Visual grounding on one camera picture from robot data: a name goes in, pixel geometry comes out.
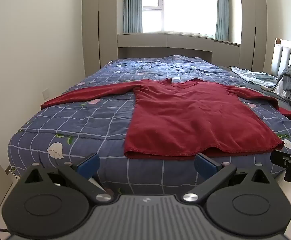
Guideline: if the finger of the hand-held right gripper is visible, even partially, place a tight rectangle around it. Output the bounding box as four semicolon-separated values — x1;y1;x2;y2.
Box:
270;150;290;167

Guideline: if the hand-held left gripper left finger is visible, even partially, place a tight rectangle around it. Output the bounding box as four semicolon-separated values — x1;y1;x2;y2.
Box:
23;153;113;204

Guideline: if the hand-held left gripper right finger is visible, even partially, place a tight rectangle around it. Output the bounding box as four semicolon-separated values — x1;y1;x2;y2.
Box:
183;153;273;203

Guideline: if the red long-sleeved sweater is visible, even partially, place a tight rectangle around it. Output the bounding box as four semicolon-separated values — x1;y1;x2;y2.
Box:
40;77;291;160

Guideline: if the blue plaid floral quilt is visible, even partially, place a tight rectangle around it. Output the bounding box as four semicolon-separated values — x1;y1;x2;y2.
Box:
7;55;291;195

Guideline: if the light blue cloth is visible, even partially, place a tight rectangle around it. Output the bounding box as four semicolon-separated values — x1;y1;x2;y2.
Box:
229;66;278;83

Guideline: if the grey padded headboard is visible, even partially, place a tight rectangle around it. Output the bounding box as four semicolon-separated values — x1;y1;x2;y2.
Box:
271;37;291;78

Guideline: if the beige window seat cabinet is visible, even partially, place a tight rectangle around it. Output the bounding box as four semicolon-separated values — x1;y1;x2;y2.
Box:
117;32;241;67

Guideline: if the beige wardrobe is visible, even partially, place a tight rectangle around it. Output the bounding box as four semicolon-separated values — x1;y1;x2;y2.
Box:
239;0;268;73
82;0;118;78

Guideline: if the blue curtain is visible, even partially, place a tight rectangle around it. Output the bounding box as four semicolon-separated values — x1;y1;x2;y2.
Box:
215;0;230;41
123;0;144;33

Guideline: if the window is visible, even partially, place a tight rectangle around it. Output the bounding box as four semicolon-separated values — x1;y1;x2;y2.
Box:
142;0;218;35

